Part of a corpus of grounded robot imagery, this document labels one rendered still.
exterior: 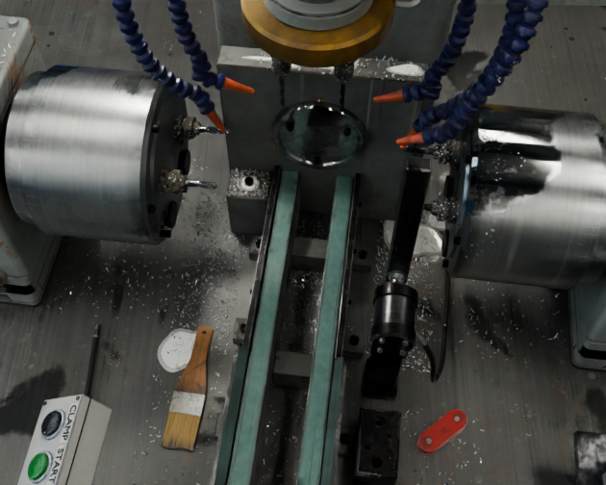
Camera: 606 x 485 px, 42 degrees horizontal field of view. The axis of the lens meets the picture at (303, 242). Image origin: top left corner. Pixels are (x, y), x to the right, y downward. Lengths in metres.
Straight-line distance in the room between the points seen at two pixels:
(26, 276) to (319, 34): 0.64
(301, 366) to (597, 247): 0.46
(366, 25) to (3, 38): 0.55
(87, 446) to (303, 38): 0.52
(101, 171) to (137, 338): 0.34
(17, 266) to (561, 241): 0.79
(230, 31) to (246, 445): 0.62
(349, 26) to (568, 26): 0.95
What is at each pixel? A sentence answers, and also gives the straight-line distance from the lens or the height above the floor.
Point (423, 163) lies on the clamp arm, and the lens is 0.89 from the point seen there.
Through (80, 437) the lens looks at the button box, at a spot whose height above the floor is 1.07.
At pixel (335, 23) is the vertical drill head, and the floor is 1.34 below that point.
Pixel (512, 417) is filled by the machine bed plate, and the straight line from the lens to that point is 1.25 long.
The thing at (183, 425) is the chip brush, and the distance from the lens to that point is 1.22.
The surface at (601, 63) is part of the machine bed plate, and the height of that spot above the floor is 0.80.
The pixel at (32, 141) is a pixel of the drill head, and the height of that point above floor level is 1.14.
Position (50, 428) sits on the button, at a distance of 0.96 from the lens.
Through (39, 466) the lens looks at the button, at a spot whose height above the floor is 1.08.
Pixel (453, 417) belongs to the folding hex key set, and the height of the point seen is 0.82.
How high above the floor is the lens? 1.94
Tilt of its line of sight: 57 degrees down
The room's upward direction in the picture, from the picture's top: straight up
